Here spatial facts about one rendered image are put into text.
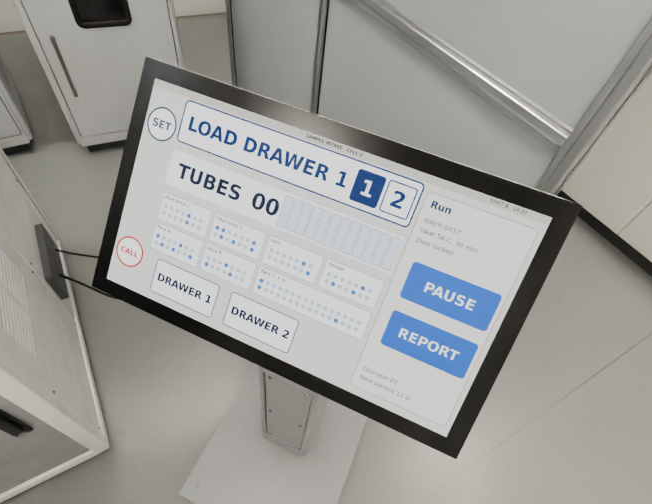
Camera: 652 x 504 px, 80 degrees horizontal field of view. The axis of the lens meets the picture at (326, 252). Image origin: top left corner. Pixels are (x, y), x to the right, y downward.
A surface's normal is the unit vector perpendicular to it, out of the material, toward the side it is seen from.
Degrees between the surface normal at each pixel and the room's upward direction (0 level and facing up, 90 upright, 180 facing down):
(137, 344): 0
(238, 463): 3
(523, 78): 90
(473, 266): 50
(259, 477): 3
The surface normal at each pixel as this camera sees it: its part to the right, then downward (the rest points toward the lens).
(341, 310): -0.23, 0.13
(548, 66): -0.87, 0.33
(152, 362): 0.11, -0.62
